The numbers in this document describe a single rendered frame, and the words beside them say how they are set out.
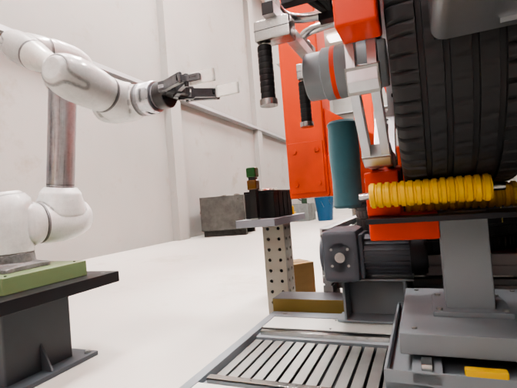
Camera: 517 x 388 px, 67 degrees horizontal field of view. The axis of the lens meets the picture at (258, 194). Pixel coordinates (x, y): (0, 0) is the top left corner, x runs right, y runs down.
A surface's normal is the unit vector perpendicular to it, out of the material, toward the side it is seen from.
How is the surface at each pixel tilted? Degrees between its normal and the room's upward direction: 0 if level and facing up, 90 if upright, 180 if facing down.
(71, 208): 95
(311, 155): 90
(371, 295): 90
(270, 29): 90
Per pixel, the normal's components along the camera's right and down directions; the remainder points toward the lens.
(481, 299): -0.39, 0.01
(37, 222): 0.90, -0.12
